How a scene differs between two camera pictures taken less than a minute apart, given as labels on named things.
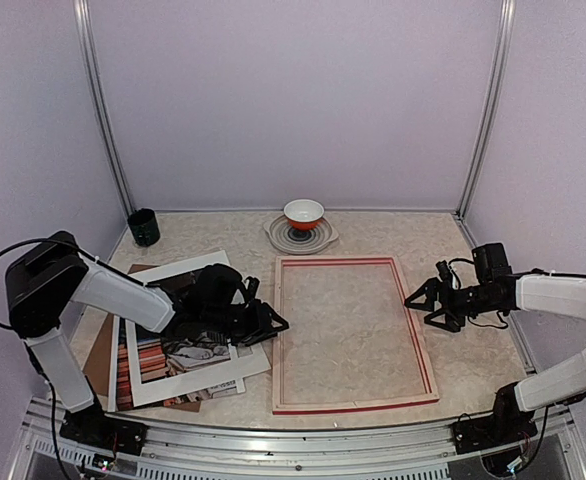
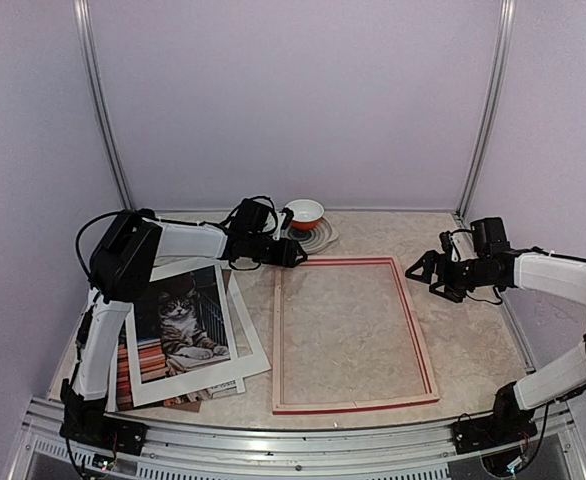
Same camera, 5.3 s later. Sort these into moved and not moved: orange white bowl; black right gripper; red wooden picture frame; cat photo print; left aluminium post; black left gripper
Moved: black right gripper; black left gripper
Not moved: orange white bowl; red wooden picture frame; cat photo print; left aluminium post
